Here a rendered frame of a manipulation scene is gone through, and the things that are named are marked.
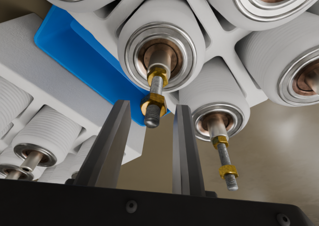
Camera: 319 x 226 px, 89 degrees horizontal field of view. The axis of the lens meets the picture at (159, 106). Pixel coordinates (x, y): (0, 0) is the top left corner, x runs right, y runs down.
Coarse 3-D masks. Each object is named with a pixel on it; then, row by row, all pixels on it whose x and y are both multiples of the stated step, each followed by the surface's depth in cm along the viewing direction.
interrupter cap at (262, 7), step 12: (240, 0) 13; (252, 0) 13; (264, 0) 13; (276, 0) 13; (288, 0) 13; (300, 0) 13; (312, 0) 13; (240, 12) 14; (252, 12) 14; (264, 12) 14; (276, 12) 14; (288, 12) 13
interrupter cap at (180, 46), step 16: (144, 32) 15; (160, 32) 15; (176, 32) 15; (128, 48) 16; (144, 48) 16; (160, 48) 16; (176, 48) 16; (192, 48) 16; (128, 64) 17; (144, 64) 18; (176, 64) 17; (192, 64) 17; (144, 80) 19; (176, 80) 18
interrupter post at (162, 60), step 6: (156, 54) 16; (162, 54) 16; (168, 54) 17; (150, 60) 16; (156, 60) 15; (162, 60) 15; (168, 60) 16; (150, 66) 14; (156, 66) 14; (162, 66) 14; (168, 66) 15; (168, 72) 15; (168, 78) 15
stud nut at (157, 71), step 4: (156, 68) 14; (160, 68) 14; (152, 72) 14; (156, 72) 14; (160, 72) 14; (164, 72) 14; (148, 76) 14; (152, 76) 14; (160, 76) 14; (164, 76) 14; (148, 80) 14; (164, 80) 14; (168, 80) 15; (164, 84) 14
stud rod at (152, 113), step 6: (156, 78) 13; (156, 84) 13; (162, 84) 13; (150, 90) 12; (156, 90) 12; (150, 108) 11; (156, 108) 11; (150, 114) 10; (156, 114) 10; (144, 120) 10; (150, 120) 10; (156, 120) 10; (150, 126) 10; (156, 126) 10
